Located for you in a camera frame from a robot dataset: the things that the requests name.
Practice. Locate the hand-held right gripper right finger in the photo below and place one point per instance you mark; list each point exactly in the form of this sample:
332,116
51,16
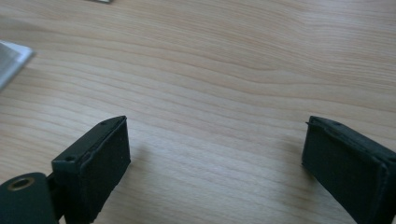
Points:
348,165

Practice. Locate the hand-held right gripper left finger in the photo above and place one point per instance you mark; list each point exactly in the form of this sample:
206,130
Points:
99,161

